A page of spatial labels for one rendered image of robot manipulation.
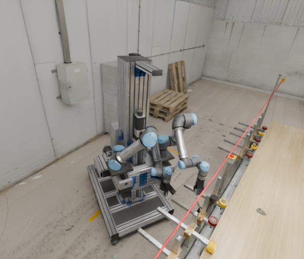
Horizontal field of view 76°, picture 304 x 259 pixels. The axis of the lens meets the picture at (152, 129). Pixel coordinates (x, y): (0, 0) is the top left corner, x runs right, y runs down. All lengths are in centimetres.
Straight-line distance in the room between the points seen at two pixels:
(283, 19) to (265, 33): 64
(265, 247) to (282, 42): 788
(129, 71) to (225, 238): 158
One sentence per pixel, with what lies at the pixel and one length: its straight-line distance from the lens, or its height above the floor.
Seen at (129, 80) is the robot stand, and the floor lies 187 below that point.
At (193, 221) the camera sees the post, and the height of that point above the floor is 105.
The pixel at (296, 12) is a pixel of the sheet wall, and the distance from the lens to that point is 904.
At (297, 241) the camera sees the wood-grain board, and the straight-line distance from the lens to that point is 213.
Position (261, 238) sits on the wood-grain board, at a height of 90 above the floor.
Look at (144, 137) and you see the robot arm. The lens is 154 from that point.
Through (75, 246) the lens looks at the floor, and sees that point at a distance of 278.
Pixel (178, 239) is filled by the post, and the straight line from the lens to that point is 146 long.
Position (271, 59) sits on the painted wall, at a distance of 910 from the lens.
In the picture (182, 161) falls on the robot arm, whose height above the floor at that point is 133.
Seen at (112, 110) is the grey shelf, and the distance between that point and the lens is 403.
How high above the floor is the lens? 237
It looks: 30 degrees down
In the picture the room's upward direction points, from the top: 5 degrees clockwise
